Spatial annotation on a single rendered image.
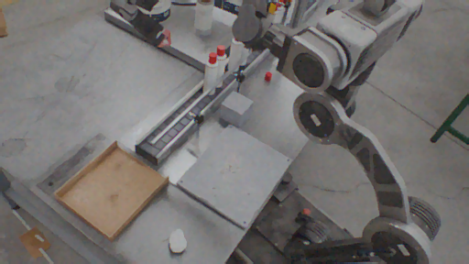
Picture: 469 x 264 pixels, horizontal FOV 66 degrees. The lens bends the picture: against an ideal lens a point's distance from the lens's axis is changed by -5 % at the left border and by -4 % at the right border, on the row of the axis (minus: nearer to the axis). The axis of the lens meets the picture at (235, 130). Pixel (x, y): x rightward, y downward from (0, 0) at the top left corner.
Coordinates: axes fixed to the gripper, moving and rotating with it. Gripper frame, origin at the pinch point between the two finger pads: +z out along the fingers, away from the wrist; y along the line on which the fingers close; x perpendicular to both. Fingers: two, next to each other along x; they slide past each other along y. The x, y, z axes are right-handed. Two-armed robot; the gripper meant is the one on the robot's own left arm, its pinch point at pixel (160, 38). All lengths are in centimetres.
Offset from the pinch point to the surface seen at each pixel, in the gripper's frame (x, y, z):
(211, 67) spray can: -2.7, -12.7, 19.8
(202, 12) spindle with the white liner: -22.7, 20.2, 38.0
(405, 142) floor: -53, -84, 196
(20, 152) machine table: 66, 15, -10
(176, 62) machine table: 4.2, 17.0, 40.6
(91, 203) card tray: 60, -21, -5
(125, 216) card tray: 56, -32, -1
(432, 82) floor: -125, -70, 255
